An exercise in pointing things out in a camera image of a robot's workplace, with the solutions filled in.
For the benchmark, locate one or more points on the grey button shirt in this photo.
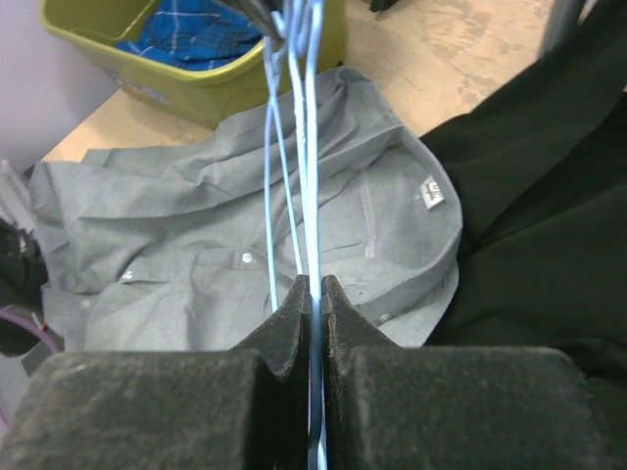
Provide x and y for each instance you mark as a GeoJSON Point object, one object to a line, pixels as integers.
{"type": "Point", "coordinates": [164, 248]}

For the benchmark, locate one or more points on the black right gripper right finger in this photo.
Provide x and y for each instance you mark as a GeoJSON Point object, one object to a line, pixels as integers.
{"type": "Point", "coordinates": [389, 407]}

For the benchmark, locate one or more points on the blue plaid shirt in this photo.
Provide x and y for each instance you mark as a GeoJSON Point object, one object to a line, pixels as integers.
{"type": "Point", "coordinates": [193, 36]}

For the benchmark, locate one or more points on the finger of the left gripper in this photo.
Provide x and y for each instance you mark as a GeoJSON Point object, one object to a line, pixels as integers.
{"type": "Point", "coordinates": [267, 16]}

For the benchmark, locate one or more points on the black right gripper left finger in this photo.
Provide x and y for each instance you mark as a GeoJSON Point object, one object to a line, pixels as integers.
{"type": "Point", "coordinates": [246, 408]}

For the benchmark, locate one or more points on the grey metal clothes rack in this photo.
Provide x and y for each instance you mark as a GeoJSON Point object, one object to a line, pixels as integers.
{"type": "Point", "coordinates": [563, 19]}

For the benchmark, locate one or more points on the green plastic bin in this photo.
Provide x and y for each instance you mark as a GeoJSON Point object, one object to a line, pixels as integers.
{"type": "Point", "coordinates": [206, 97]}

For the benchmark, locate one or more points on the black shirt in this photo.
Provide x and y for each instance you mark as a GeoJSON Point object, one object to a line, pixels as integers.
{"type": "Point", "coordinates": [540, 170]}

